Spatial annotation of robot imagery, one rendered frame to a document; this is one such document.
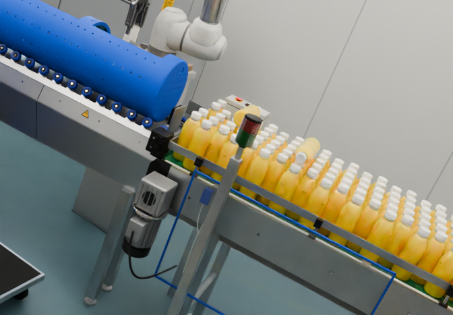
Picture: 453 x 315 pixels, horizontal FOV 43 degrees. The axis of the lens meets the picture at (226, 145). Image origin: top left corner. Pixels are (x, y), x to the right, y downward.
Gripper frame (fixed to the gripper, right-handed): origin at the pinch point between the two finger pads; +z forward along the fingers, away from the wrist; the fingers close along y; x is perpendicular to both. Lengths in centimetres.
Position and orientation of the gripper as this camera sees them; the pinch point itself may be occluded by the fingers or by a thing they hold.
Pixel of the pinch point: (131, 34)
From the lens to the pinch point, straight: 245.9
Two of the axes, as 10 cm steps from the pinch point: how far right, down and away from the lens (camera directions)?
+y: -3.4, 2.3, -9.1
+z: -3.5, 8.7, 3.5
